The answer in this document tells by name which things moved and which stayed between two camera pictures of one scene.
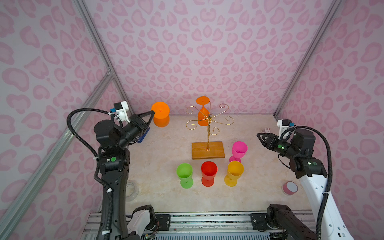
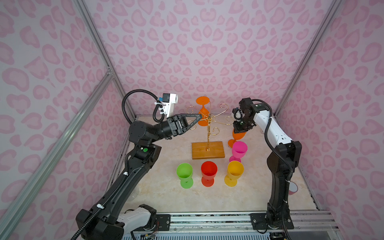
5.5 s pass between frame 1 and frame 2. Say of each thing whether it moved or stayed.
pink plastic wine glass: stayed
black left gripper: moved
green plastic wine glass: stayed
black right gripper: moved
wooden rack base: stayed
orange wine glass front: moved
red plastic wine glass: stayed
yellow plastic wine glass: stayed
